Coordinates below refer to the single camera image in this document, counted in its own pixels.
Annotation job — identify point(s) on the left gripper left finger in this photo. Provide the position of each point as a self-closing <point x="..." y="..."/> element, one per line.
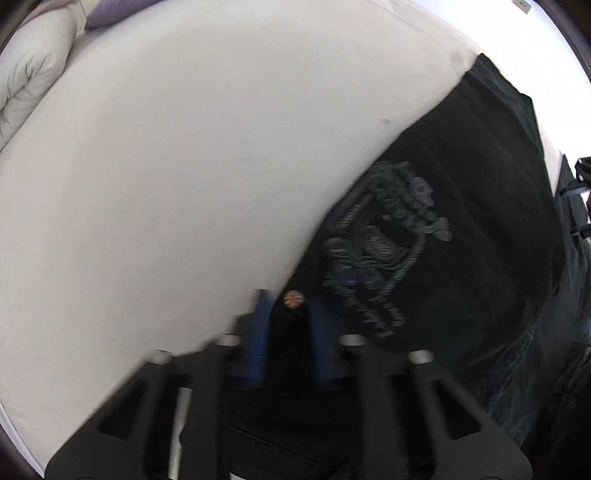
<point x="253" y="331"/>

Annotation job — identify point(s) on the black denim pants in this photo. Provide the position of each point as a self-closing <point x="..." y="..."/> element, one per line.
<point x="453" y="270"/>

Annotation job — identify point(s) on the purple pillow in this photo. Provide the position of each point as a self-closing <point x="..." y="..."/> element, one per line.
<point x="109" y="12"/>

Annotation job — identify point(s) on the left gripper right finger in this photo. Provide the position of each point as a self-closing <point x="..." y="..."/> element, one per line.
<point x="325" y="333"/>

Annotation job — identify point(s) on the wall socket plate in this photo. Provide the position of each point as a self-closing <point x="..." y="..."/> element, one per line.
<point x="523" y="5"/>

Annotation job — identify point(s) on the folded beige duvet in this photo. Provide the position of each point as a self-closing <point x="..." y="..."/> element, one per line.
<point x="32" y="61"/>

